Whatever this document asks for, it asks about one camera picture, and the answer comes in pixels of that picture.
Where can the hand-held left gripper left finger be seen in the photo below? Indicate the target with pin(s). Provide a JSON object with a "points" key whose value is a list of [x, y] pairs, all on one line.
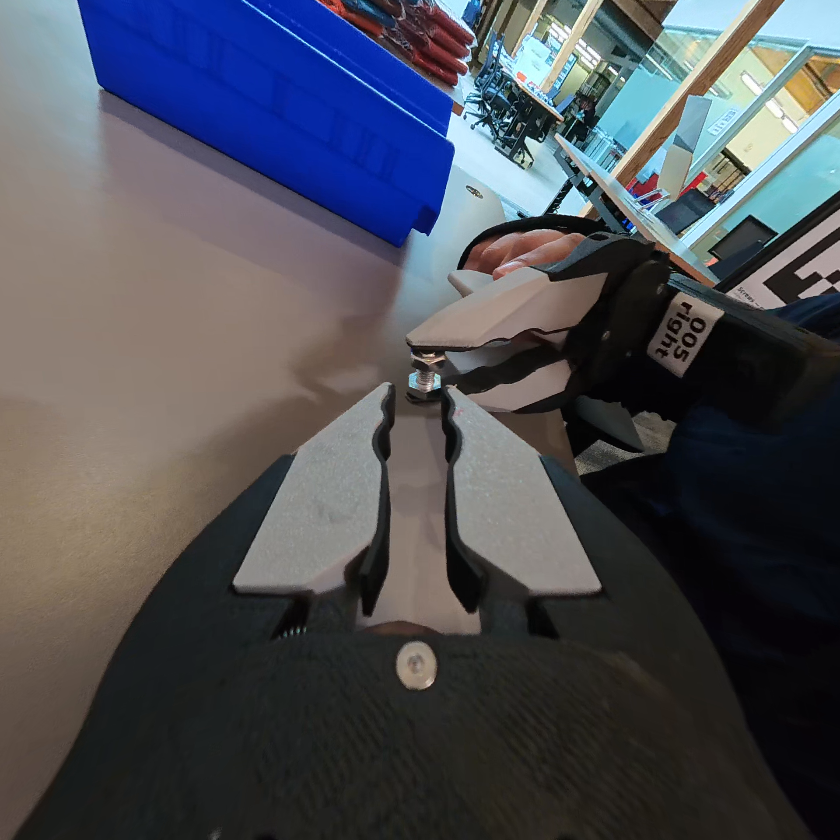
{"points": [[315, 518]]}

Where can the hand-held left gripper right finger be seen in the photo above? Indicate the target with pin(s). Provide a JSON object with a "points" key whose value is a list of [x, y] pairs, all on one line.
{"points": [[518, 518]]}

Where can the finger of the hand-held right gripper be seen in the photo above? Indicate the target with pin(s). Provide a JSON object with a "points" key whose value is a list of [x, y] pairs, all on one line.
{"points": [[531, 377], [525, 305]]}

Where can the steel hex nut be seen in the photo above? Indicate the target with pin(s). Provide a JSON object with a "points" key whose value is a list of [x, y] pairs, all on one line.
{"points": [[428, 359]]}

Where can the steel hex bolt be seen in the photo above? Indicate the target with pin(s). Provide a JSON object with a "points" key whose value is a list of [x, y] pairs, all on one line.
{"points": [[423, 387]]}

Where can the person's right hand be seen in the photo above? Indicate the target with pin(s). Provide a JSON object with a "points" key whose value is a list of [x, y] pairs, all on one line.
{"points": [[531, 249]]}

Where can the black framed marker sign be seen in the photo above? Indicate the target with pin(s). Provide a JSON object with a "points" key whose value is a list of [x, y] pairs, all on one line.
{"points": [[814, 262]]}

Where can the wooden top desk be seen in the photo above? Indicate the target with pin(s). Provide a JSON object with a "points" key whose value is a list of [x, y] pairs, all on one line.
{"points": [[630, 203]]}

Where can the person's torso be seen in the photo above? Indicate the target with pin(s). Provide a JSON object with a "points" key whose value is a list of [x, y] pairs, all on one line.
{"points": [[754, 525]]}

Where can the black office chair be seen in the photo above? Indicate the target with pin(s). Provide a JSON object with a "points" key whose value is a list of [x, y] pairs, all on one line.
{"points": [[492, 98]]}

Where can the tilted grey board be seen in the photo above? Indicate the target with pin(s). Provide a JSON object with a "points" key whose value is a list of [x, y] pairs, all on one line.
{"points": [[686, 144]]}

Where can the stack of folded cloth packets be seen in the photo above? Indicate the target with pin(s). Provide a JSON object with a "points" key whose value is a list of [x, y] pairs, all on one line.
{"points": [[420, 33]]}

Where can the blue plastic bin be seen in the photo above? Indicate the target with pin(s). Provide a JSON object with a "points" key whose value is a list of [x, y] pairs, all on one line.
{"points": [[262, 98]]}

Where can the wooden post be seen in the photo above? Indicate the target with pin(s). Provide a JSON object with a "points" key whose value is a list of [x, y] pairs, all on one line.
{"points": [[699, 92], [569, 46]]}

